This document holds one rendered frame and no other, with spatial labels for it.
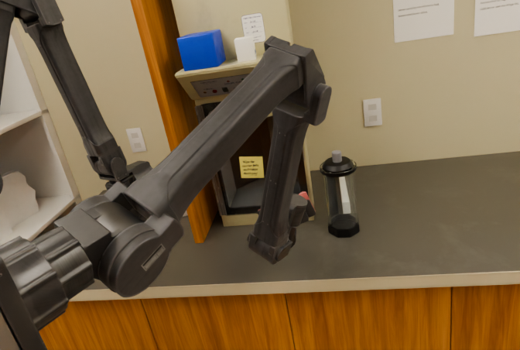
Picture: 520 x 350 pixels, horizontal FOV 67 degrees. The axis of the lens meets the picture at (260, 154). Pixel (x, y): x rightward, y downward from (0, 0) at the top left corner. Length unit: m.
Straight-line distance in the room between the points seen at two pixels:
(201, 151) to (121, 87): 1.35
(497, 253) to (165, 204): 0.97
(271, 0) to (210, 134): 0.71
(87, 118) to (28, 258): 0.61
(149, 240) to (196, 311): 0.87
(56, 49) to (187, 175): 0.56
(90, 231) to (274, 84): 0.30
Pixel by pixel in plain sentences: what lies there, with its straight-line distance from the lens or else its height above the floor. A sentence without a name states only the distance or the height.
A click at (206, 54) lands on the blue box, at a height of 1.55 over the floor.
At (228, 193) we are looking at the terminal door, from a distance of 1.33.
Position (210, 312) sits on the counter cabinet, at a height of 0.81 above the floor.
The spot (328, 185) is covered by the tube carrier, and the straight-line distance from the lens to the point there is 1.19.
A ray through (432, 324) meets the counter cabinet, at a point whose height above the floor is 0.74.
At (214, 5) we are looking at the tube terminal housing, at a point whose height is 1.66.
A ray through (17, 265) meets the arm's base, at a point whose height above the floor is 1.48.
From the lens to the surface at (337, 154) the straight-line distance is 1.17.
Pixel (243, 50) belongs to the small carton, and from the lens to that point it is 1.10.
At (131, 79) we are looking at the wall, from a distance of 1.79.
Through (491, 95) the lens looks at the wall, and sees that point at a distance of 1.77.
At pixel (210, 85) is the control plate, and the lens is 1.15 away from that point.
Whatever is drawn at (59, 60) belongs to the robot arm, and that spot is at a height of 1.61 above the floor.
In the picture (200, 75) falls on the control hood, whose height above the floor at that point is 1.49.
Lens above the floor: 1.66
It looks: 22 degrees down
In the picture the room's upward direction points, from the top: 10 degrees counter-clockwise
